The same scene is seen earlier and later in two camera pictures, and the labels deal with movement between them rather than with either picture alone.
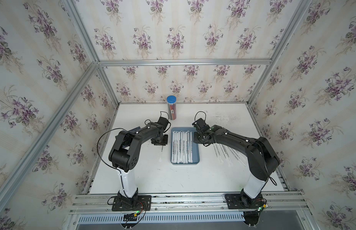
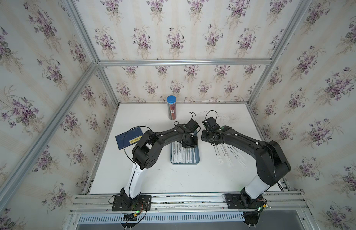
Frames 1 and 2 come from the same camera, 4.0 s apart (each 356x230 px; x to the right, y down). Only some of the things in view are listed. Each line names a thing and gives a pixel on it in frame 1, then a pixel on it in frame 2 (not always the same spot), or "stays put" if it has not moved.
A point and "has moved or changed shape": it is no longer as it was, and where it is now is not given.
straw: x=161 y=153 has moved or changed shape
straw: x=180 y=146 stays put
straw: x=191 y=147 stays put
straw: x=177 y=147 stays put
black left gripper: x=165 y=142 to x=195 y=143
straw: x=226 y=155 stays put
